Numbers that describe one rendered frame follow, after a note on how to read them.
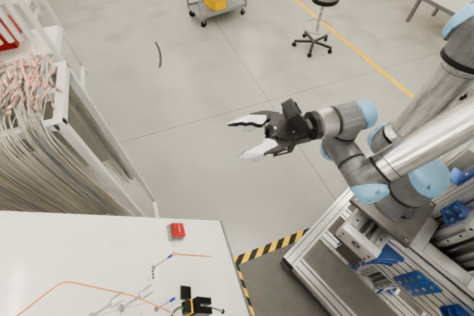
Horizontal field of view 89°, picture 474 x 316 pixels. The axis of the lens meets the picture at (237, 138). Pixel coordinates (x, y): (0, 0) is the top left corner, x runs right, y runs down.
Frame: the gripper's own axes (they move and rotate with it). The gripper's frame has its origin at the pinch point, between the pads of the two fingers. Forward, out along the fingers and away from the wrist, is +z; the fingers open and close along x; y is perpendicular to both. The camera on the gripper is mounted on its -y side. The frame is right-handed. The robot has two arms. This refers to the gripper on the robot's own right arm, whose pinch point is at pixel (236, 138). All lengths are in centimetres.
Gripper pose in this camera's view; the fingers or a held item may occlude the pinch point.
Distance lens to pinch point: 54.4
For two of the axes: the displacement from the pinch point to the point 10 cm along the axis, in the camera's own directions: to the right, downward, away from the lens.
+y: -0.4, 5.0, 8.7
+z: -9.6, 2.1, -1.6
